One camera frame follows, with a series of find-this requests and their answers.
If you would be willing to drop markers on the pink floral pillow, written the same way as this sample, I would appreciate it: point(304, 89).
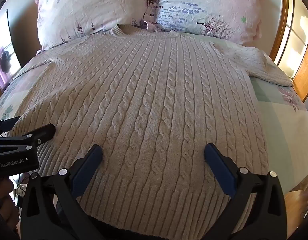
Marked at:
point(90, 10)

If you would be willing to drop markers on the floral patchwork bed sheet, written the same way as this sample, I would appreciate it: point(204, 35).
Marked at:
point(281, 120)

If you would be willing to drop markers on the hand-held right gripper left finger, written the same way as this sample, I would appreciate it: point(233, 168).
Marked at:
point(85, 165)

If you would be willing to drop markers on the purple curtain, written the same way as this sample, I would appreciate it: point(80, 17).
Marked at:
point(3, 55)

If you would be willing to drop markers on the person's left hand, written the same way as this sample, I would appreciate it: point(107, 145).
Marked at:
point(4, 200)

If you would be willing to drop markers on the pink lavender print pillow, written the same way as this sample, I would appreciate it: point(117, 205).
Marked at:
point(206, 7)

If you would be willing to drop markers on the wooden framed window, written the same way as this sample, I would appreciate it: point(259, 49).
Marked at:
point(297, 42)

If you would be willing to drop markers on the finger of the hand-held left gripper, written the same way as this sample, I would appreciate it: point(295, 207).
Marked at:
point(8, 123)
point(41, 133)

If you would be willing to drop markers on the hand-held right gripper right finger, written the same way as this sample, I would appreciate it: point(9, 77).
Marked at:
point(220, 165)

